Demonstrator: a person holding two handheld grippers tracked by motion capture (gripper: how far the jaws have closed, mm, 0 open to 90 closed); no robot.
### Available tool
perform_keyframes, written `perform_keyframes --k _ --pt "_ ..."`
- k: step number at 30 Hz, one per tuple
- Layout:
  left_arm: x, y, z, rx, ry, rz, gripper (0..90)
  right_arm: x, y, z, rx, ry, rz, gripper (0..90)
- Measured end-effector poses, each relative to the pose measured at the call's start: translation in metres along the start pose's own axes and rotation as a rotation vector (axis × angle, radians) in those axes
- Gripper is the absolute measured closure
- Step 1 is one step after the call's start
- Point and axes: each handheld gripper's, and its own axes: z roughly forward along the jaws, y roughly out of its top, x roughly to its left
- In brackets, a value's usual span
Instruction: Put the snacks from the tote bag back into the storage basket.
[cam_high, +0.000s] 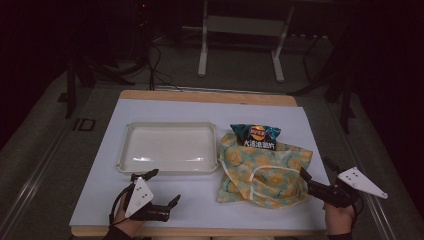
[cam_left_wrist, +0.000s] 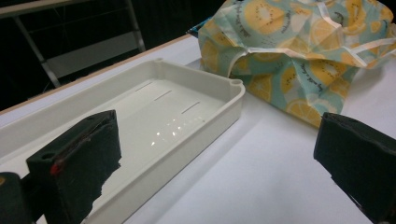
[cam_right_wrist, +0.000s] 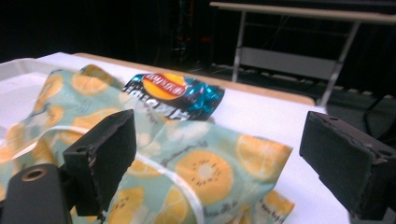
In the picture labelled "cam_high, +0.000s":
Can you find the white metal stand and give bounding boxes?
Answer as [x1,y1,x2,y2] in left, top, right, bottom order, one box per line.
[197,0,296,84]

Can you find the dark teal chip packet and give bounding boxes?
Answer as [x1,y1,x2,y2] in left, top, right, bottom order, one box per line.
[229,123,282,151]

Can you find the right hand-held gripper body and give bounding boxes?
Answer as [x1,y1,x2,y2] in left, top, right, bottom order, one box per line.
[307,166,390,209]

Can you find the white table cover board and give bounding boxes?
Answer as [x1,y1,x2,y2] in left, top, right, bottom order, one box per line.
[68,98,332,232]

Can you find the floral cloth drawstring bag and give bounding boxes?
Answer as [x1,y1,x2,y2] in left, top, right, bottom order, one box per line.
[216,132,314,210]

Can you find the person's left hand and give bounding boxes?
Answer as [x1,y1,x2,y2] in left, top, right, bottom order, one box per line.
[113,194,146,238]

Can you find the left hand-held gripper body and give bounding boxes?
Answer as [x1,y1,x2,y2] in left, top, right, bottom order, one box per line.
[124,176,172,223]

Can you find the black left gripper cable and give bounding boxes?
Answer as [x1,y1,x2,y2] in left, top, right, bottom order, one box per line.
[108,182,136,226]

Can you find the person's right hand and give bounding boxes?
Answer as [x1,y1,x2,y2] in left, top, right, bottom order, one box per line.
[324,201,356,236]

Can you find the white plastic tray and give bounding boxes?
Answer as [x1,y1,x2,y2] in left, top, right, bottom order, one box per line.
[116,121,220,176]

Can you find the black floor cables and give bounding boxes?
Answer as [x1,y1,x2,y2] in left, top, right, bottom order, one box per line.
[145,42,184,92]

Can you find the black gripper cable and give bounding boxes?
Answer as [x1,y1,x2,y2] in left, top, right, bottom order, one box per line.
[108,182,136,226]
[352,197,365,228]

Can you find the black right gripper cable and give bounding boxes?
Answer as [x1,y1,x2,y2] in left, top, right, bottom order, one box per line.
[352,197,365,228]

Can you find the black metal stand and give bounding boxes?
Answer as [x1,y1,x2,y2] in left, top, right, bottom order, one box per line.
[57,55,136,120]
[289,29,357,135]

